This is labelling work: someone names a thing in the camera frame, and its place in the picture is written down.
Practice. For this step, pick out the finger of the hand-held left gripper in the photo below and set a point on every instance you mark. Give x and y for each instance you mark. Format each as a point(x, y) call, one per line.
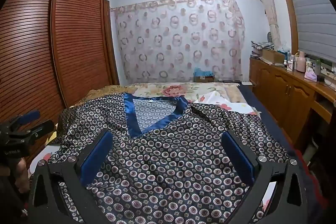
point(29, 116)
point(42, 127)

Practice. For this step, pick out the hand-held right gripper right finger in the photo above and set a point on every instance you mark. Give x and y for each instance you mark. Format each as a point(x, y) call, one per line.
point(238, 159)

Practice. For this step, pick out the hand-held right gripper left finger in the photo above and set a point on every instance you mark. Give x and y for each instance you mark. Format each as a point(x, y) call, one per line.
point(96, 158)

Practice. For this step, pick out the navy patterned satin shirt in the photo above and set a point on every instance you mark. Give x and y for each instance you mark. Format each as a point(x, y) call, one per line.
point(168, 161)

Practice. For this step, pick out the person's left hand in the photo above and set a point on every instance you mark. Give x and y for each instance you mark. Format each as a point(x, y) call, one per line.
point(21, 174)

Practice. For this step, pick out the white flower print blanket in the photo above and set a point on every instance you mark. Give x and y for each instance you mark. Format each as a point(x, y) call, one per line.
point(225, 102)

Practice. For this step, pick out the brown patterned pillow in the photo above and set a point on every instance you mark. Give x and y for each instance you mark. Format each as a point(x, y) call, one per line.
point(105, 91)

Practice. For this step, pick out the black remote control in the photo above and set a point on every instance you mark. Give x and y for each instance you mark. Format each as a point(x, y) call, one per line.
point(231, 81)

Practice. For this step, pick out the wooden sideboard cabinet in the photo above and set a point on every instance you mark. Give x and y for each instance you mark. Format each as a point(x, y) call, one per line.
point(283, 87)

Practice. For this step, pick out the brown slatted wooden wardrobe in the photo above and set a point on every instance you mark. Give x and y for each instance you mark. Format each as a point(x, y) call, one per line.
point(78, 43)

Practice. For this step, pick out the cardboard box with blue contents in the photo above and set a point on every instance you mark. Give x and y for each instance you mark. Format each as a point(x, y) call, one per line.
point(203, 76)

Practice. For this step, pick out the beige floral bed sheet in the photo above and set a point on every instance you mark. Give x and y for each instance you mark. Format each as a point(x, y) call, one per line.
point(173, 90)

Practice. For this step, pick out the plain cardboard box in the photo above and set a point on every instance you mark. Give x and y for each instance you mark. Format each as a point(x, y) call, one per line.
point(273, 56)

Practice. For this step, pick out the pink tissue pack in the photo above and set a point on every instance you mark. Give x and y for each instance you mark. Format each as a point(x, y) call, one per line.
point(310, 74)

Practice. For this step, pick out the stack of folded cloths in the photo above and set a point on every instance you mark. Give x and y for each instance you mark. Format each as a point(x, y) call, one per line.
point(261, 47)

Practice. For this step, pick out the pink thermos flask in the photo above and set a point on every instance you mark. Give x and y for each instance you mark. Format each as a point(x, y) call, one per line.
point(301, 62)

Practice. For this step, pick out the green capped bottle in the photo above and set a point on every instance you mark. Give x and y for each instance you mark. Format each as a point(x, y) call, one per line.
point(317, 66)

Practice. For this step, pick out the tied floral side curtain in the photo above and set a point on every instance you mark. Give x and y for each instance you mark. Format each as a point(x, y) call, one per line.
point(270, 8)

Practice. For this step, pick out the grey window blind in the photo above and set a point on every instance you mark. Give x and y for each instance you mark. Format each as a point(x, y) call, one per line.
point(309, 11)

